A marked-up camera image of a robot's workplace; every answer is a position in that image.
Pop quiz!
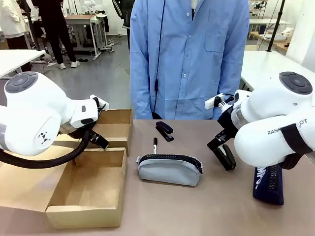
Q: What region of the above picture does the wooden workbench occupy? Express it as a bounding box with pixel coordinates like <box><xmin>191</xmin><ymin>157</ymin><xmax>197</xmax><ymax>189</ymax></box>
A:
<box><xmin>249</xmin><ymin>31</ymin><xmax>289</xmax><ymax>52</ymax></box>

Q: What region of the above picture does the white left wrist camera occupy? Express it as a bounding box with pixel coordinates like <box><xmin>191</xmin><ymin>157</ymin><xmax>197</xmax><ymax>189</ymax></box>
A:
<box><xmin>89</xmin><ymin>94</ymin><xmax>109</xmax><ymax>116</ymax></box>

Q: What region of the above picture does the brown top workshop table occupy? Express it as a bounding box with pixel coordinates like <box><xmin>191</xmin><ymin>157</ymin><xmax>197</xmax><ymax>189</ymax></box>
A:
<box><xmin>64</xmin><ymin>13</ymin><xmax>109</xmax><ymax>61</ymax></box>

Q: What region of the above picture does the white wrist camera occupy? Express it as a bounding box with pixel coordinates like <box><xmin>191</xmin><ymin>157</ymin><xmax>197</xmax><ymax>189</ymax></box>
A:
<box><xmin>89</xmin><ymin>94</ymin><xmax>109</xmax><ymax>116</ymax></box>
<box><xmin>204</xmin><ymin>93</ymin><xmax>234</xmax><ymax>110</ymax></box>

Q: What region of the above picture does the black strap on right arm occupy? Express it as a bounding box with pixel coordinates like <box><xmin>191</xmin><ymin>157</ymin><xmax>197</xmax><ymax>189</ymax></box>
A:
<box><xmin>280</xmin><ymin>122</ymin><xmax>314</xmax><ymax>170</ymax></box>

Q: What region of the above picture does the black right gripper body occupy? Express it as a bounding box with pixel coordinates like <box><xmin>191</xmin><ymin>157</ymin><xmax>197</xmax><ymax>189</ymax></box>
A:
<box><xmin>216</xmin><ymin>105</ymin><xmax>241</xmax><ymax>141</ymax></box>

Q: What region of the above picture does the navy zipper pencil case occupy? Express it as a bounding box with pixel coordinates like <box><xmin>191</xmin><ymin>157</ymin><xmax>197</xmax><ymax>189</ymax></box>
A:
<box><xmin>252</xmin><ymin>163</ymin><xmax>285</xmax><ymax>206</ymax></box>

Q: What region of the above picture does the black stapler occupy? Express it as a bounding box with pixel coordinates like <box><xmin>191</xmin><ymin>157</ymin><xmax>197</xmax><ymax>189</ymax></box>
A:
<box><xmin>155</xmin><ymin>120</ymin><xmax>175</xmax><ymax>143</ymax></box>

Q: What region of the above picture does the person in blue shirt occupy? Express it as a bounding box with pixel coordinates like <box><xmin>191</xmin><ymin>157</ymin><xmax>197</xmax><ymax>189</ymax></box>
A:
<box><xmin>129</xmin><ymin>0</ymin><xmax>251</xmax><ymax>120</ymax></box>

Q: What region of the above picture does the white desk with clutter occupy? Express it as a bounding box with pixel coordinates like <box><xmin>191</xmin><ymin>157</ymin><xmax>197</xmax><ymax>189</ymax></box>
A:
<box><xmin>248</xmin><ymin>17</ymin><xmax>291</xmax><ymax>33</ymax></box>

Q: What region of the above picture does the thin black cord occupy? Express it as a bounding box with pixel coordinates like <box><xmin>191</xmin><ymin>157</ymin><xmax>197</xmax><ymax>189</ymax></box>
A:
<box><xmin>151</xmin><ymin>0</ymin><xmax>166</xmax><ymax>120</ymax></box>

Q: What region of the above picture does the white side table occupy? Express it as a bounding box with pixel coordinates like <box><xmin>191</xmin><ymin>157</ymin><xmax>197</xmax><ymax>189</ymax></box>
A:
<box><xmin>0</xmin><ymin>49</ymin><xmax>47</xmax><ymax>79</ymax></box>

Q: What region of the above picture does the person in white coat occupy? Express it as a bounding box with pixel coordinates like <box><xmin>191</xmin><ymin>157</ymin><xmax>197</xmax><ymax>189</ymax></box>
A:
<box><xmin>0</xmin><ymin>0</ymin><xmax>28</xmax><ymax>50</ymax></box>

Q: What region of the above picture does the grey zipper pencil case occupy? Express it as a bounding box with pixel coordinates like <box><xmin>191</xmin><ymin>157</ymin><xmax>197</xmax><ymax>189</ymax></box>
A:
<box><xmin>135</xmin><ymin>153</ymin><xmax>204</xmax><ymax>187</ymax></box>

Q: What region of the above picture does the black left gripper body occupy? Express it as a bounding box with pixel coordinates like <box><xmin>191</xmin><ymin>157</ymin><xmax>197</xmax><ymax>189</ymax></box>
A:
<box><xmin>60</xmin><ymin>121</ymin><xmax>99</xmax><ymax>140</ymax></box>

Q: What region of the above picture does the black tripod stand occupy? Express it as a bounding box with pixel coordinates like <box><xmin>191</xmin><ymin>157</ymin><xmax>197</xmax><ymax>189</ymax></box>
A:
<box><xmin>266</xmin><ymin>0</ymin><xmax>286</xmax><ymax>53</ymax></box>

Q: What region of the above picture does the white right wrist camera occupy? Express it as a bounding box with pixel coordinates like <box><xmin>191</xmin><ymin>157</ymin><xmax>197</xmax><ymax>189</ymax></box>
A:
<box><xmin>204</xmin><ymin>93</ymin><xmax>234</xmax><ymax>110</ymax></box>

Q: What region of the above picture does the person in black clothes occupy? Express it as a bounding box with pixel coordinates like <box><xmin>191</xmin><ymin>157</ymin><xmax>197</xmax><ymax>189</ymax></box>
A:
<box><xmin>31</xmin><ymin>0</ymin><xmax>81</xmax><ymax>70</ymax></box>

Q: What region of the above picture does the open cardboard box with flap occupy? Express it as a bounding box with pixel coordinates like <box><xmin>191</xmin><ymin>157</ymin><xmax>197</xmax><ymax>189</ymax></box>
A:
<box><xmin>0</xmin><ymin>145</ymin><xmax>128</xmax><ymax>230</ymax></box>

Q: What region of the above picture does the black left arm cable sleeve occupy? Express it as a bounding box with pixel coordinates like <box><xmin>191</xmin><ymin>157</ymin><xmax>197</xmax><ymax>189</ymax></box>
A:
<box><xmin>0</xmin><ymin>127</ymin><xmax>91</xmax><ymax>169</ymax></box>

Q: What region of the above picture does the large white table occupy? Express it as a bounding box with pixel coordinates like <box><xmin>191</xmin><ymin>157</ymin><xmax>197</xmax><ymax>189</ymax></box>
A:
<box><xmin>239</xmin><ymin>50</ymin><xmax>315</xmax><ymax>92</ymax></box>

